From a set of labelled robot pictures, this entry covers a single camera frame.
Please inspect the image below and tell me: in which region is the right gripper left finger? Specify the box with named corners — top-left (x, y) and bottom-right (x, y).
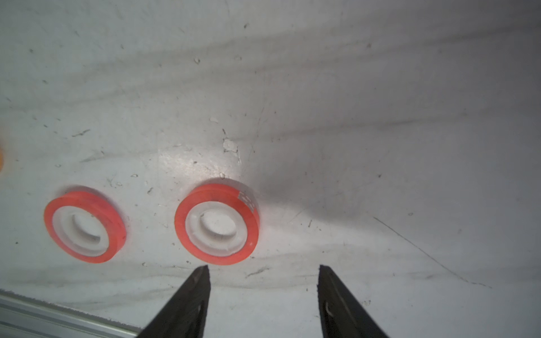
top-left (138, 266), bottom-right (211, 338)

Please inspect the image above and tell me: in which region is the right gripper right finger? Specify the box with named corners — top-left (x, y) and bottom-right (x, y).
top-left (317, 265), bottom-right (387, 338)

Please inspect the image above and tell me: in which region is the red tape roll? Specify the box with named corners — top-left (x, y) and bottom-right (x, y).
top-left (43, 186), bottom-right (127, 264)
top-left (174, 178), bottom-right (261, 266)

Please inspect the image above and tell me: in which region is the aluminium mounting rail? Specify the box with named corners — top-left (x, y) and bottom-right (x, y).
top-left (1, 290), bottom-right (141, 338)

